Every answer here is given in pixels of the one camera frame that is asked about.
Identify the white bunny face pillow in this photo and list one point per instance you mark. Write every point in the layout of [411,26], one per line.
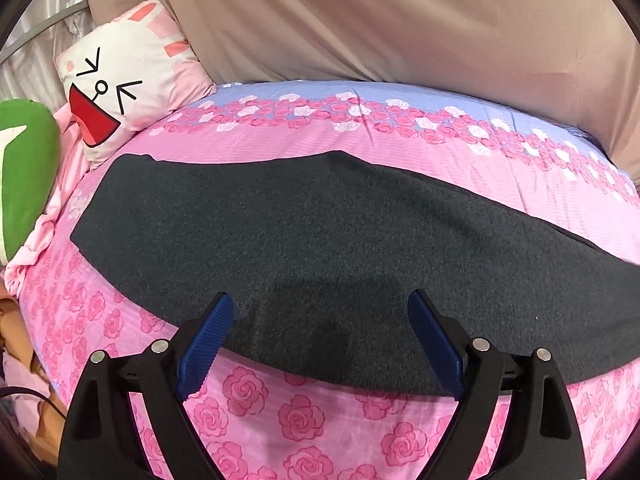
[135,60]

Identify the grey metal rail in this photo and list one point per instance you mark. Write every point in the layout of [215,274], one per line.
[50,16]

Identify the pink rose print bed sheet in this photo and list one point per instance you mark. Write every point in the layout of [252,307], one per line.
[350,130]

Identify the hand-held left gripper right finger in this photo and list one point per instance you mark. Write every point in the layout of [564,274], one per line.
[434,342]

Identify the green pillow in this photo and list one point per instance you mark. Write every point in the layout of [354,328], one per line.
[30,170]

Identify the dark grey pants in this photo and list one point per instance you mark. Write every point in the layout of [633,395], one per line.
[300,235]

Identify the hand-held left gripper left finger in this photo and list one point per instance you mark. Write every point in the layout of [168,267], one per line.
[207,345]

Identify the silver satin curtain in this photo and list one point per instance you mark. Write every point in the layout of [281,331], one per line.
[30,67]

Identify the beige cloth drape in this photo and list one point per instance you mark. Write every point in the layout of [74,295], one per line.
[400,20]

